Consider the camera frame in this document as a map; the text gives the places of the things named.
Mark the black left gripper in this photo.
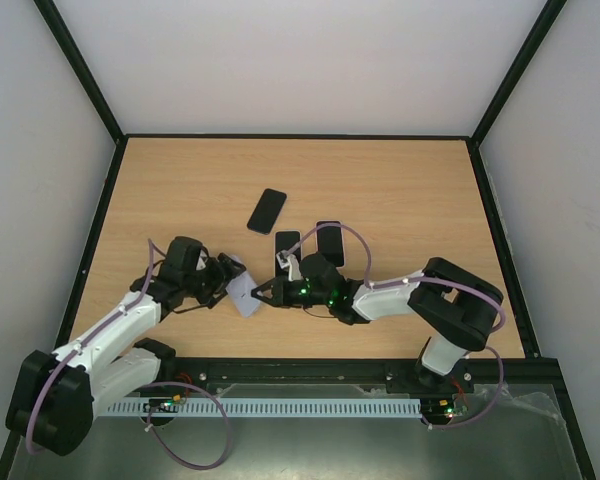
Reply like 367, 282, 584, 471
183, 253, 247, 309

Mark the lilac phone case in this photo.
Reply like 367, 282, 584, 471
226, 270, 261, 318

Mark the green-edged black phone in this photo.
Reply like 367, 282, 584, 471
273, 230, 301, 276

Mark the pink phone case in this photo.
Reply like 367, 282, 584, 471
313, 219, 346, 269

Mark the blue-edged black phone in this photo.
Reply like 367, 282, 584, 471
316, 220, 345, 268

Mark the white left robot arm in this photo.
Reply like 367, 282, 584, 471
5, 236, 246, 456

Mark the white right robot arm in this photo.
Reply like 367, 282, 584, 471
251, 253, 506, 392

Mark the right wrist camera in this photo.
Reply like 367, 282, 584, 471
276, 251, 302, 281

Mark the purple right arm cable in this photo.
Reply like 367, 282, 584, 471
282, 223, 507, 331

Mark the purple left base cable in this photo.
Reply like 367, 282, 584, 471
142, 382, 231, 472

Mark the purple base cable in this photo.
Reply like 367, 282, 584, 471
420, 344, 506, 432
142, 382, 231, 472

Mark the white slotted cable duct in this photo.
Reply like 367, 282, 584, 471
103, 398, 421, 419

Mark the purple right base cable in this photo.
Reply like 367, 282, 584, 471
420, 344, 506, 432

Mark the black front frame rail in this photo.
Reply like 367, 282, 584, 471
158, 357, 566, 398

